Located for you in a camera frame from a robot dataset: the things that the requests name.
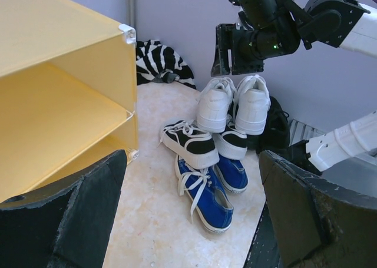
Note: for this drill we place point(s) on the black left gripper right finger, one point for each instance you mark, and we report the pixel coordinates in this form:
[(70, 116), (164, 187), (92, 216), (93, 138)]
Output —
[(317, 223)]

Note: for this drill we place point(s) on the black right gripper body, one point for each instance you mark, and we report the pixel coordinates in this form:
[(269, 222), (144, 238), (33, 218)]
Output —
[(267, 30)]

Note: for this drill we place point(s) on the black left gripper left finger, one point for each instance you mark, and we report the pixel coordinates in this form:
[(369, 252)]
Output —
[(66, 223)]

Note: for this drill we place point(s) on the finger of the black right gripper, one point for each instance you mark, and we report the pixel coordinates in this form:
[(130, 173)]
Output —
[(223, 44)]

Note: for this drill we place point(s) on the white sneaker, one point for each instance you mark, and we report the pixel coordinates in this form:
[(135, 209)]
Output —
[(253, 102), (213, 104)]

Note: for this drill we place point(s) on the blue canvas shoe right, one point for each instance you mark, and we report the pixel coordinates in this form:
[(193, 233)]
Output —
[(232, 174)]

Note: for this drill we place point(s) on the blue canvas shoe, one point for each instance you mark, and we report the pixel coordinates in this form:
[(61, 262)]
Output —
[(232, 174), (208, 197)]

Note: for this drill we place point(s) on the black white canvas shoe right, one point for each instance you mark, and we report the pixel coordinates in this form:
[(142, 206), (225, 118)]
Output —
[(231, 143)]

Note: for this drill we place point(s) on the black white canvas shoe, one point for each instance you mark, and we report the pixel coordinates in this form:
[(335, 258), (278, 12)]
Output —
[(194, 145), (231, 143)]

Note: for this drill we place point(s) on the black white canvas shoe left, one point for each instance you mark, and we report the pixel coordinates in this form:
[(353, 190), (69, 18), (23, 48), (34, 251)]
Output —
[(194, 145)]

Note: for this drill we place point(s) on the blue canvas shoe left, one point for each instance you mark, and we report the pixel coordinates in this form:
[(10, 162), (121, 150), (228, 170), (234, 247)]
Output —
[(208, 197)]

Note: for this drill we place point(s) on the yellow plastic shoe cabinet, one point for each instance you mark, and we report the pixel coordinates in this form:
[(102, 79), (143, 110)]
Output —
[(68, 91)]

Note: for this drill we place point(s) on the black white striped cloth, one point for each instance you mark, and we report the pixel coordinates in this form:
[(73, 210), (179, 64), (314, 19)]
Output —
[(158, 63)]

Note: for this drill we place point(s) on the black sneaker upper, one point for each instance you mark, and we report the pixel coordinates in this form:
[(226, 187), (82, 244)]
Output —
[(276, 134)]

